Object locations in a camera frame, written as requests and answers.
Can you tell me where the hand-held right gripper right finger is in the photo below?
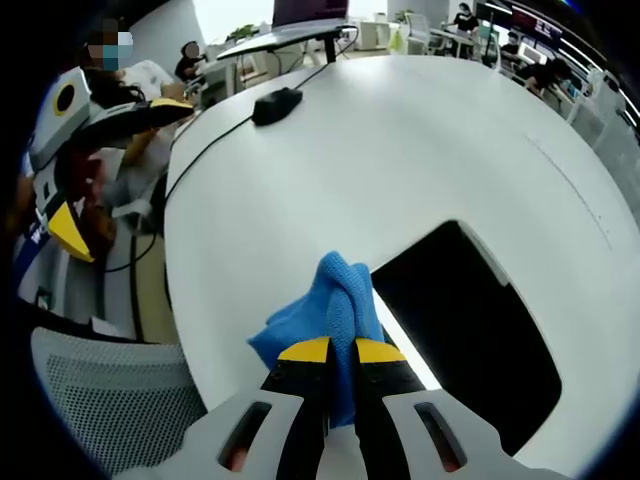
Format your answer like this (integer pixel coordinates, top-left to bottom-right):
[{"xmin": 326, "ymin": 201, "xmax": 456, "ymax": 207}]
[{"xmin": 353, "ymin": 338, "xmax": 569, "ymax": 480}]

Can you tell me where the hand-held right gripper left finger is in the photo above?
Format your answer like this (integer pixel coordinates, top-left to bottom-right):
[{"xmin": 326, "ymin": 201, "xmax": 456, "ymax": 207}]
[{"xmin": 114, "ymin": 335, "xmax": 335, "ymax": 480}]

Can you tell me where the blue cleaning cloth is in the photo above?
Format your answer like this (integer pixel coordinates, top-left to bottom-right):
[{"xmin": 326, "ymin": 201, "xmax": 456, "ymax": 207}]
[{"xmin": 246, "ymin": 250, "xmax": 389, "ymax": 431}]

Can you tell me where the person's left hand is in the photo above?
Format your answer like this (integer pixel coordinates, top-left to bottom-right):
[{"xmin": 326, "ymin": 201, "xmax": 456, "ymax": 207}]
[{"xmin": 62, "ymin": 147, "xmax": 119, "ymax": 251}]

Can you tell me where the person's printed shirt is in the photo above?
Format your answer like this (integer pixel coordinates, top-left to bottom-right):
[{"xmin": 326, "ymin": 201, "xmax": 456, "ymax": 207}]
[{"xmin": 12, "ymin": 159, "xmax": 69, "ymax": 306}]

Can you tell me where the white mesh office chair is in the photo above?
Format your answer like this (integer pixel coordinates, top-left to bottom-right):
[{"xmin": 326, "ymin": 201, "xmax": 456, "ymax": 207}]
[{"xmin": 28, "ymin": 326, "xmax": 209, "ymax": 477}]

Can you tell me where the black computer mouse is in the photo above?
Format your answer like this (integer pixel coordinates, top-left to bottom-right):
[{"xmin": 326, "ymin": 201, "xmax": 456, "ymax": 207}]
[{"xmin": 251, "ymin": 86, "xmax": 305, "ymax": 127}]

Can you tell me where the black monitor stand desk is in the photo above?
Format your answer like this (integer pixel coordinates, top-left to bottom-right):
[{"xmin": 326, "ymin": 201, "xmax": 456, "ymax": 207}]
[{"xmin": 216, "ymin": 23, "xmax": 359, "ymax": 65}]

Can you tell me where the dark computer monitor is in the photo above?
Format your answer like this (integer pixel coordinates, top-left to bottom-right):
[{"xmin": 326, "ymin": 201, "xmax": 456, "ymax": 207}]
[{"xmin": 271, "ymin": 0, "xmax": 352, "ymax": 29}]

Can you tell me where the wall display screen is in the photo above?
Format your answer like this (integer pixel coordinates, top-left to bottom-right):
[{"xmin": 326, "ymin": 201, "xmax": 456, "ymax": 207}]
[{"xmin": 510, "ymin": 7, "xmax": 565, "ymax": 41}]

